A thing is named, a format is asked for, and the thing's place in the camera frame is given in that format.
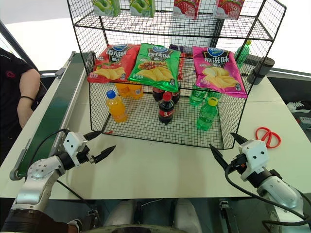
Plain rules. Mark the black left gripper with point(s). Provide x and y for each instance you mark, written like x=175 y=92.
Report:
x=85 y=156

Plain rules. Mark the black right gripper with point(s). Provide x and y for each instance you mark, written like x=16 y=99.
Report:
x=238 y=163

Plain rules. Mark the person's bare forearm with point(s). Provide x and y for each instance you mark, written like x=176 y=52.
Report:
x=26 y=111

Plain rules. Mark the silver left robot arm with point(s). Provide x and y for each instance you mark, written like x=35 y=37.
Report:
x=36 y=179

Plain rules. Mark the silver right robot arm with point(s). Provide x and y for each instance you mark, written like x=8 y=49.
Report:
x=279 y=191

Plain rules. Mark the green conveyor belt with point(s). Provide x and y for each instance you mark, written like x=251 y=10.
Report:
x=56 y=109

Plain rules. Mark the green soda bottle yellow cap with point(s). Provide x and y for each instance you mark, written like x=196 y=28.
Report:
x=243 y=54
x=206 y=116

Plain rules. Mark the orange soda bottle blue cap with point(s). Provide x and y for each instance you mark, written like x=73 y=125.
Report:
x=117 y=109

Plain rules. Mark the cola bottle red cap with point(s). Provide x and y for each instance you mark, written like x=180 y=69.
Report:
x=166 y=111

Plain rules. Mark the pink potato chips bag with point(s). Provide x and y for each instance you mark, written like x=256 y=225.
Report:
x=218 y=72

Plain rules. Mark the white plastic object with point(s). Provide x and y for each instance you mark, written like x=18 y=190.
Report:
x=295 y=106

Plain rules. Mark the red potato chips bag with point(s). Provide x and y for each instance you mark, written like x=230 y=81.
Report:
x=114 y=64

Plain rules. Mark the black tumbler cup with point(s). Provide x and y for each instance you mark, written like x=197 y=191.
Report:
x=261 y=70

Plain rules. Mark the black wristband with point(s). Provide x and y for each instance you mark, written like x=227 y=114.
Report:
x=27 y=98

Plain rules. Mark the red snack package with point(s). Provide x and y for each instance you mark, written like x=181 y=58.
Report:
x=182 y=65

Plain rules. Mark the green potato chips bag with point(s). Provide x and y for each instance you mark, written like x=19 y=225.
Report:
x=155 y=68

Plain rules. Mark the person in black shirt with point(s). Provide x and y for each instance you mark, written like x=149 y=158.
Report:
x=9 y=92

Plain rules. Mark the purple snack package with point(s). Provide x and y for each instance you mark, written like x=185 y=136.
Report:
x=178 y=48

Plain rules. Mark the black slanted pole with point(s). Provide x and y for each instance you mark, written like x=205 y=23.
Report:
x=17 y=46

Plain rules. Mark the green apple drink carton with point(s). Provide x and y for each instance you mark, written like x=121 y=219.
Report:
x=143 y=7
x=107 y=7

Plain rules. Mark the strawberry drink carton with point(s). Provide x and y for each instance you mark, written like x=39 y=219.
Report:
x=186 y=9
x=230 y=9

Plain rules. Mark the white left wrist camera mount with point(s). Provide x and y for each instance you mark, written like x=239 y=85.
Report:
x=73 y=145

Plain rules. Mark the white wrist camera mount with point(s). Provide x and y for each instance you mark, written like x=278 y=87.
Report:
x=73 y=145
x=255 y=155

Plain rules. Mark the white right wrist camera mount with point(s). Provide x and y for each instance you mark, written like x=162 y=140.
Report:
x=255 y=155

